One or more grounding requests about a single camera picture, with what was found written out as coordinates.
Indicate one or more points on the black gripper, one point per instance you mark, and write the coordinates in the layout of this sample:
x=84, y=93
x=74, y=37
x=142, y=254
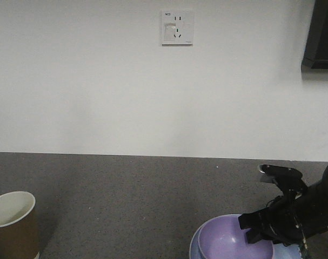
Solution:
x=277, y=222

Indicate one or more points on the purple bowl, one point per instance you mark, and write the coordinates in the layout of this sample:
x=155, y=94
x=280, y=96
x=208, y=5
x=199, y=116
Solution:
x=222, y=237

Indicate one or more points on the brown paper cup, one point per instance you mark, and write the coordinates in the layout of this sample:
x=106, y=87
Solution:
x=18, y=226

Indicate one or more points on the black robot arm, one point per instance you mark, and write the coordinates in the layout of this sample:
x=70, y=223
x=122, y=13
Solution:
x=299, y=213

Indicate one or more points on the light blue plate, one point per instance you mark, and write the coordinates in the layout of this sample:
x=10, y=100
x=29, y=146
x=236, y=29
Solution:
x=280, y=251

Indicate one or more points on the black range hood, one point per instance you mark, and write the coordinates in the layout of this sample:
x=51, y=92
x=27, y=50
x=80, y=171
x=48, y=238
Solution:
x=316, y=48

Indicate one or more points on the white wall socket right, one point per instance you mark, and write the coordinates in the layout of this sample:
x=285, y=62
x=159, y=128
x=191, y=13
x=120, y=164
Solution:
x=177, y=27

